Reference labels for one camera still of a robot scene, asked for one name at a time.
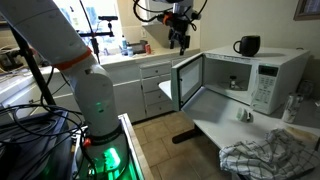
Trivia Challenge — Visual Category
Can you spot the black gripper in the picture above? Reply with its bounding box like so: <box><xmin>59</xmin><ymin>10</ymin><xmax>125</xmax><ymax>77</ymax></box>
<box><xmin>163</xmin><ymin>13</ymin><xmax>193</xmax><ymax>56</ymax></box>

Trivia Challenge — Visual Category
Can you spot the white microwave door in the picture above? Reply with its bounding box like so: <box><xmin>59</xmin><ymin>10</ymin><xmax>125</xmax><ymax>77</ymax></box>
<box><xmin>170</xmin><ymin>54</ymin><xmax>205</xmax><ymax>113</ymax></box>

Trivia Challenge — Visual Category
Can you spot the small bottle inside microwave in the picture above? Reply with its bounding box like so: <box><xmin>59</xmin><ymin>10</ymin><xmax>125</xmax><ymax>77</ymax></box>
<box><xmin>228</xmin><ymin>75</ymin><xmax>239</xmax><ymax>90</ymax></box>

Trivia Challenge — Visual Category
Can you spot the white microwave oven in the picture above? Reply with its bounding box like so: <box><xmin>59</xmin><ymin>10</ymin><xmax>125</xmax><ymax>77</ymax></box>
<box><xmin>201</xmin><ymin>45</ymin><xmax>311</xmax><ymax>116</ymax></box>

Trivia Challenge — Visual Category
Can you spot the white cabinet drawer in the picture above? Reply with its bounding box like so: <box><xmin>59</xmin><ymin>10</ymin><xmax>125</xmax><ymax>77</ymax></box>
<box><xmin>145</xmin><ymin>99</ymin><xmax>174</xmax><ymax>118</ymax></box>
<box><xmin>141</xmin><ymin>74</ymin><xmax>172</xmax><ymax>94</ymax></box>
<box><xmin>139</xmin><ymin>62</ymin><xmax>173</xmax><ymax>79</ymax></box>
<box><xmin>143</xmin><ymin>89</ymin><xmax>173</xmax><ymax>107</ymax></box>

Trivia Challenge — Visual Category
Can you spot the grey countertop appliance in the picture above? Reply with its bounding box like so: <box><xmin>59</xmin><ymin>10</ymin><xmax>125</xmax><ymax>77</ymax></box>
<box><xmin>130</xmin><ymin>39</ymin><xmax>148</xmax><ymax>54</ymax></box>

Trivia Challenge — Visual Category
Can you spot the blue plastic bottle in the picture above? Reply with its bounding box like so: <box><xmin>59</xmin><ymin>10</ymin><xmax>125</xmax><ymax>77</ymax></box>
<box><xmin>120</xmin><ymin>35</ymin><xmax>128</xmax><ymax>56</ymax></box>

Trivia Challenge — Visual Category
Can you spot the white kitchen base cabinet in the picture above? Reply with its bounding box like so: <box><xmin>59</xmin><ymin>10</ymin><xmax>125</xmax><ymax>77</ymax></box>
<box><xmin>0</xmin><ymin>49</ymin><xmax>201</xmax><ymax>124</ymax></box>

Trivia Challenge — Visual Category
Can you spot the bright kitchen window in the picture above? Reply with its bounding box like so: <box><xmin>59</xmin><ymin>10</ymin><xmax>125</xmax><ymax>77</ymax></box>
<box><xmin>53</xmin><ymin>0</ymin><xmax>123</xmax><ymax>56</ymax></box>

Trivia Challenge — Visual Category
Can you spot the black table foot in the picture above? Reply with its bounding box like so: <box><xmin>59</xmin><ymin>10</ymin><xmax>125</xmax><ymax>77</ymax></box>
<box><xmin>171</xmin><ymin>128</ymin><xmax>204</xmax><ymax>145</ymax></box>

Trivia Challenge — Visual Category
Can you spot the wood edged robot stand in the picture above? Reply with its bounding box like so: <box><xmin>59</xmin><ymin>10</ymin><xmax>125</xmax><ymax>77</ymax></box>
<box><xmin>71</xmin><ymin>113</ymin><xmax>154</xmax><ymax>180</ymax></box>

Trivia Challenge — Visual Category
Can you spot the clear glass jar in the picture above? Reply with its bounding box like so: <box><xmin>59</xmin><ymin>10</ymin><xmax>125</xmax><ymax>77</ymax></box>
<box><xmin>296</xmin><ymin>79</ymin><xmax>314</xmax><ymax>99</ymax></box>

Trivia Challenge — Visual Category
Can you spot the wood framed building picture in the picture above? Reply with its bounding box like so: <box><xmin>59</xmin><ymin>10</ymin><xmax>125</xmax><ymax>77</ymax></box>
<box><xmin>293</xmin><ymin>0</ymin><xmax>320</xmax><ymax>22</ymax></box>

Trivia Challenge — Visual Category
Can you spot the white checked dish cloth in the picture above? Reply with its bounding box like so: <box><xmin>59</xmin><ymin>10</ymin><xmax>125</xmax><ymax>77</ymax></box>
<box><xmin>218</xmin><ymin>128</ymin><xmax>320</xmax><ymax>180</ymax></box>

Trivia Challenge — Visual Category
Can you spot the black tripod pole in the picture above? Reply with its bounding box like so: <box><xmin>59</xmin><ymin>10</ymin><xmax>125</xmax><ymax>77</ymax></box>
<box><xmin>6</xmin><ymin>23</ymin><xmax>58</xmax><ymax>108</ymax></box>

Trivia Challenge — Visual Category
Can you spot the tan wooden board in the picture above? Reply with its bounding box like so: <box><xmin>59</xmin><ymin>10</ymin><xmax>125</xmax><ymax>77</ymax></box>
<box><xmin>284</xmin><ymin>125</ymin><xmax>320</xmax><ymax>145</ymax></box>

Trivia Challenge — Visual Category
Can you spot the dark metal countertop appliance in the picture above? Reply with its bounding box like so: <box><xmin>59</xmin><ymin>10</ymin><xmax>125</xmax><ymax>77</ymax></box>
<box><xmin>0</xmin><ymin>46</ymin><xmax>21</xmax><ymax>73</ymax></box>

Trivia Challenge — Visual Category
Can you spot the black equipment case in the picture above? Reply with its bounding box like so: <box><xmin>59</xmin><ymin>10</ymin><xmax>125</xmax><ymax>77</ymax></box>
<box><xmin>0</xmin><ymin>109</ymin><xmax>73</xmax><ymax>180</ymax></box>

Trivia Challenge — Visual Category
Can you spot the black cup with handle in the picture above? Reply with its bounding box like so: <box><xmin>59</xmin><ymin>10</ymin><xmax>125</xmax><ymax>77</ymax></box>
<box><xmin>232</xmin><ymin>34</ymin><xmax>262</xmax><ymax>58</ymax></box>

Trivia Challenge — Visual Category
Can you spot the black stereo camera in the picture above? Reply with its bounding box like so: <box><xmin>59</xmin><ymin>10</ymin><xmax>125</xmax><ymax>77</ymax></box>
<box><xmin>97</xmin><ymin>14</ymin><xmax>119</xmax><ymax>22</ymax></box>

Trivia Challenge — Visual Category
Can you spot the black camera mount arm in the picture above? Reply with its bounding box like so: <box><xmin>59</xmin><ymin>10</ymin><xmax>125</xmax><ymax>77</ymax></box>
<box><xmin>77</xmin><ymin>20</ymin><xmax>116</xmax><ymax>65</ymax></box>

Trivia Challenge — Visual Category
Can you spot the long hanging black cable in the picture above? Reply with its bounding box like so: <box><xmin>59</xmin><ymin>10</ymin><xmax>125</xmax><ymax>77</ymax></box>
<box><xmin>78</xmin><ymin>0</ymin><xmax>101</xmax><ymax>64</ymax></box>

